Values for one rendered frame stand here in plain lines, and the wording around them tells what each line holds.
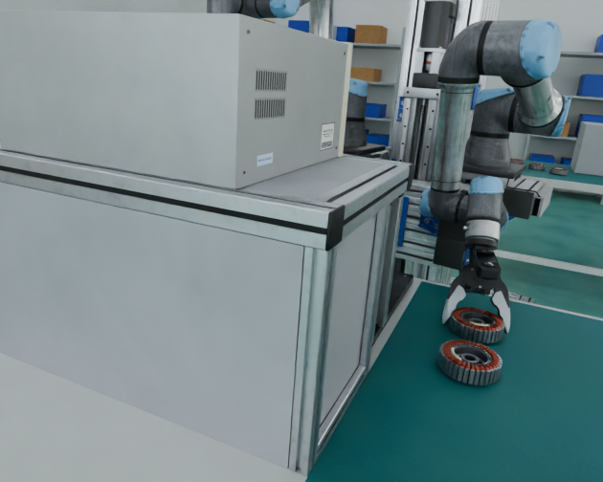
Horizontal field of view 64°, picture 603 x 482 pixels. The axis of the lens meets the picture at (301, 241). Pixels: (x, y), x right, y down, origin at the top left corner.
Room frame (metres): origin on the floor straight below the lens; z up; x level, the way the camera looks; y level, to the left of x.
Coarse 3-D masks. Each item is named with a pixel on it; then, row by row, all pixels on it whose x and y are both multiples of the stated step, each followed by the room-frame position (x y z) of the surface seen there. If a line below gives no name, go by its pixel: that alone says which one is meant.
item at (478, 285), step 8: (472, 240) 1.06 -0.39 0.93; (480, 240) 1.05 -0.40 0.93; (488, 240) 1.05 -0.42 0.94; (472, 248) 1.09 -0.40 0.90; (480, 248) 1.06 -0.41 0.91; (488, 248) 1.06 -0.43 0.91; (496, 248) 1.06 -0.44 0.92; (472, 264) 1.06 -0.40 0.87; (464, 272) 1.03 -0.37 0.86; (472, 272) 1.02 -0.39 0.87; (464, 280) 1.01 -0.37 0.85; (472, 280) 1.01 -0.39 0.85; (480, 280) 1.00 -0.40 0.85; (488, 280) 1.00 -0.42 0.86; (496, 280) 1.00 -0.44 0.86; (464, 288) 1.02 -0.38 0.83; (472, 288) 1.00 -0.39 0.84; (480, 288) 1.00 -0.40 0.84; (488, 288) 0.99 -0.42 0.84
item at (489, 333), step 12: (456, 312) 0.98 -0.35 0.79; (468, 312) 0.99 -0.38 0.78; (480, 312) 0.99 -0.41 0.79; (456, 324) 0.94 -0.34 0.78; (468, 324) 0.92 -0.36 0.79; (480, 324) 0.92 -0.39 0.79; (492, 324) 0.93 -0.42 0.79; (504, 324) 0.94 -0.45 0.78; (468, 336) 0.91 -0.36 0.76; (480, 336) 0.90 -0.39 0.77; (492, 336) 0.91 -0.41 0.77
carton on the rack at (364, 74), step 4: (352, 68) 7.47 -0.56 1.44; (356, 68) 7.45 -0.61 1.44; (360, 68) 7.43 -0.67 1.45; (364, 68) 7.41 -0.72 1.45; (368, 68) 7.38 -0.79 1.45; (372, 68) 7.36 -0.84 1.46; (352, 72) 7.47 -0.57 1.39; (356, 72) 7.45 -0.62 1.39; (360, 72) 7.43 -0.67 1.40; (364, 72) 7.41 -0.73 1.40; (368, 72) 7.38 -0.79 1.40; (372, 72) 7.36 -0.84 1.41; (376, 72) 7.48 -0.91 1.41; (380, 72) 7.67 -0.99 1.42; (352, 76) 7.47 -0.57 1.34; (356, 76) 7.45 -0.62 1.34; (360, 76) 7.43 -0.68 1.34; (364, 76) 7.40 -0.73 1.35; (368, 76) 7.38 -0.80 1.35; (372, 76) 7.35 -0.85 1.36; (376, 76) 7.50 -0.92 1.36; (380, 76) 7.70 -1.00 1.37; (364, 80) 7.40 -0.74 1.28; (368, 80) 7.37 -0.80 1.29; (372, 80) 7.35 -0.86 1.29; (376, 80) 7.53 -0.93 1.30
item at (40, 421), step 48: (384, 336) 0.92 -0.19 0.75; (0, 384) 0.66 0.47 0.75; (48, 384) 0.67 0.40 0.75; (0, 432) 0.56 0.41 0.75; (48, 432) 0.57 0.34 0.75; (96, 432) 0.57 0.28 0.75; (144, 432) 0.58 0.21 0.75; (192, 432) 0.59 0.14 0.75; (0, 480) 0.48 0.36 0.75; (48, 480) 0.48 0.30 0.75; (96, 480) 0.49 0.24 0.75; (144, 480) 0.49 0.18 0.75; (192, 480) 0.50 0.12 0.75; (240, 480) 0.50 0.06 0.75; (288, 480) 0.51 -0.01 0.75
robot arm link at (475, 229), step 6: (468, 222) 1.09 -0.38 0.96; (474, 222) 1.08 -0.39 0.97; (480, 222) 1.07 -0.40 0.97; (486, 222) 1.07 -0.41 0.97; (492, 222) 1.07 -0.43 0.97; (468, 228) 1.09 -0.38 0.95; (474, 228) 1.07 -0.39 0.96; (480, 228) 1.06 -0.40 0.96; (486, 228) 1.06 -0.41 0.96; (492, 228) 1.06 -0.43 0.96; (498, 228) 1.07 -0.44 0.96; (468, 234) 1.07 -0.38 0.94; (474, 234) 1.06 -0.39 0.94; (480, 234) 1.05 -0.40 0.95; (486, 234) 1.05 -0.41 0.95; (492, 234) 1.05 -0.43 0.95; (498, 234) 1.06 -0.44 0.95; (498, 240) 1.06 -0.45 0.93
